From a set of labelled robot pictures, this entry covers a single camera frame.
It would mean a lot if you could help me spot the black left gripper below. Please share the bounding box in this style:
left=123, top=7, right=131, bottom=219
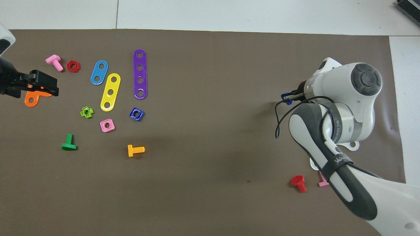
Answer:
left=0, top=57, right=59, bottom=99

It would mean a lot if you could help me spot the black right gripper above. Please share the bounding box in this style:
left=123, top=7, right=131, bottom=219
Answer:
left=282, top=81, right=308, bottom=100

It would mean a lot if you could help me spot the blue square toy nut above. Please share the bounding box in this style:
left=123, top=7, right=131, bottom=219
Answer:
left=130, top=107, right=145, bottom=122

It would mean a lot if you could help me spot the green toy screw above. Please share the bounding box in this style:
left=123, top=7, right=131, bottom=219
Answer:
left=61, top=133, right=78, bottom=151

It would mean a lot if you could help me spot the pink square toy nut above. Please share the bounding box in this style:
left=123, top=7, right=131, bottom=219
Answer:
left=100, top=118, right=116, bottom=133

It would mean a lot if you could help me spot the red toy screw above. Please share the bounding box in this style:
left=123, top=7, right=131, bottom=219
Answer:
left=291, top=175, right=307, bottom=193

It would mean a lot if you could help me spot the orange toy screw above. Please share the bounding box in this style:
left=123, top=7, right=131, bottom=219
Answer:
left=127, top=144, right=145, bottom=158

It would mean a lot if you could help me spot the orange three-hole corner plate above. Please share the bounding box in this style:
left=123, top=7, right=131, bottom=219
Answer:
left=25, top=85, right=53, bottom=108

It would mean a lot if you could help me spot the blue two-hole strip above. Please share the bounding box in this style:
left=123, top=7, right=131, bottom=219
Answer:
left=90, top=60, right=109, bottom=86

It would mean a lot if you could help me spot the white curved hole strip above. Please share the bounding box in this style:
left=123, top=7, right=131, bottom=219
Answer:
left=310, top=140, right=360, bottom=171

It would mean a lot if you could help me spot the yellow three-hole strip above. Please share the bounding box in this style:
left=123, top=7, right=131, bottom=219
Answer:
left=100, top=73, right=121, bottom=112

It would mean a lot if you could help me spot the brown table mat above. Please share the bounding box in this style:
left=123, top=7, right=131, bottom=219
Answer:
left=0, top=29, right=407, bottom=236

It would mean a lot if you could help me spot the purple four-hole strip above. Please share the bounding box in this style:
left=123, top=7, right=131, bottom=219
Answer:
left=133, top=49, right=148, bottom=100

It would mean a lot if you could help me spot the dark grey ribbed device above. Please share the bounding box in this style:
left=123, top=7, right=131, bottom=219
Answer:
left=395, top=0, right=420, bottom=17

